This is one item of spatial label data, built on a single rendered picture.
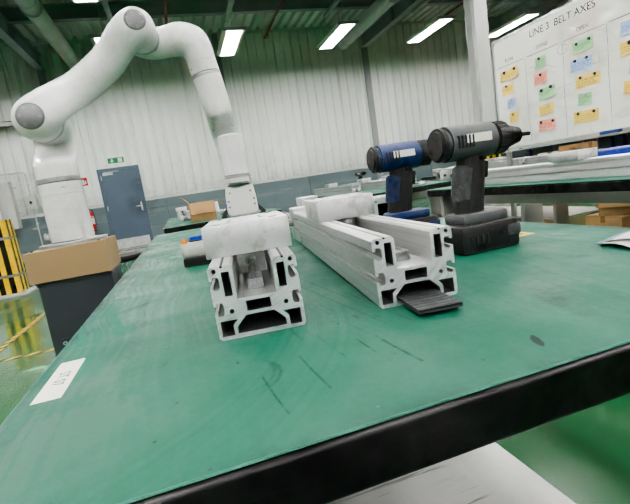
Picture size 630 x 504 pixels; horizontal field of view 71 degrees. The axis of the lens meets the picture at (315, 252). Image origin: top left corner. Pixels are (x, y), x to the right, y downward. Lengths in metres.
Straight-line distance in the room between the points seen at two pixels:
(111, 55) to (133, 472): 1.31
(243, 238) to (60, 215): 0.97
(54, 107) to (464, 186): 1.12
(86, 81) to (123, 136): 11.06
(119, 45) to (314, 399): 1.28
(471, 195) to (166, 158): 11.77
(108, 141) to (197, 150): 2.17
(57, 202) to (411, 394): 1.28
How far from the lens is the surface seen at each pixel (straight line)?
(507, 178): 2.59
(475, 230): 0.79
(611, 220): 4.78
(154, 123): 12.52
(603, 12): 3.92
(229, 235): 0.56
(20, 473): 0.38
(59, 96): 1.49
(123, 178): 12.40
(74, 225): 1.48
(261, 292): 0.51
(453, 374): 0.36
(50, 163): 1.49
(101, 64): 1.51
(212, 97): 1.47
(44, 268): 1.45
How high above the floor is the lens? 0.94
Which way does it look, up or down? 9 degrees down
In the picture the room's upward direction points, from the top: 9 degrees counter-clockwise
